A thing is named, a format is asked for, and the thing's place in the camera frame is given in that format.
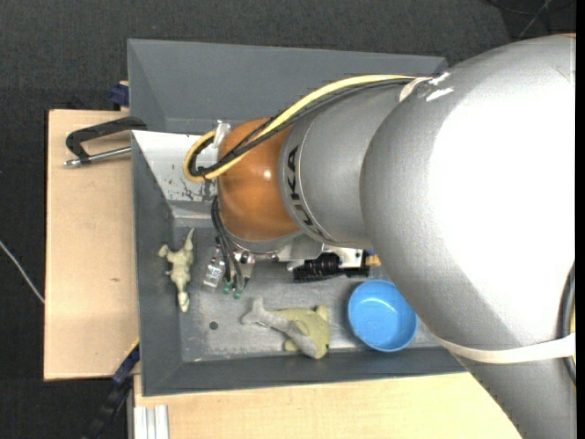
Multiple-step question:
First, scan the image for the blue bowl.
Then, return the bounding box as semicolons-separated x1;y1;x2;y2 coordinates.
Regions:
346;278;419;354

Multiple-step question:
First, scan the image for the grey and green plush dolphin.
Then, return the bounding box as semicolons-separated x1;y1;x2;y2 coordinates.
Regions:
239;295;332;361

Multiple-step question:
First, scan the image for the pale cardboard board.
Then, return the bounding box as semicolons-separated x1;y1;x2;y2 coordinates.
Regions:
42;108;141;382

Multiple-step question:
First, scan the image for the pale green toy dinosaur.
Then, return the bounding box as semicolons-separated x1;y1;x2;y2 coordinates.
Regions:
157;227;197;314

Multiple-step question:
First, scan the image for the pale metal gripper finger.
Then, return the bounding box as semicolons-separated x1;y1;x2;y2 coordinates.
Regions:
202;254;226;291

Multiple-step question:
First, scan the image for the grey metal bin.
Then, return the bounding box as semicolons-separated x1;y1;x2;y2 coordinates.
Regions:
126;37;468;398

